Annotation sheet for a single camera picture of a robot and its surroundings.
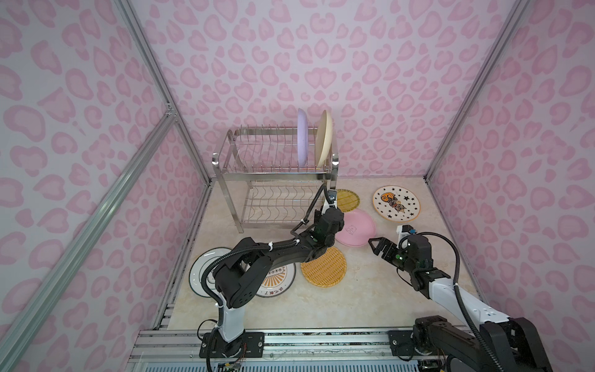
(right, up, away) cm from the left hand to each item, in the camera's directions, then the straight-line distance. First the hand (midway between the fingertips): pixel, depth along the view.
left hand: (335, 203), depth 87 cm
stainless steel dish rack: (-26, +14, +32) cm, 44 cm away
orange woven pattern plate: (-3, -26, +2) cm, 26 cm away
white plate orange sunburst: (-21, -29, -1) cm, 36 cm away
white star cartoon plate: (+32, 0, +23) cm, 39 cm away
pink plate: (+12, -11, +14) cm, 22 cm away
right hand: (+15, -15, 0) cm, 22 cm away
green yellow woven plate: (+8, +1, +23) cm, 24 cm away
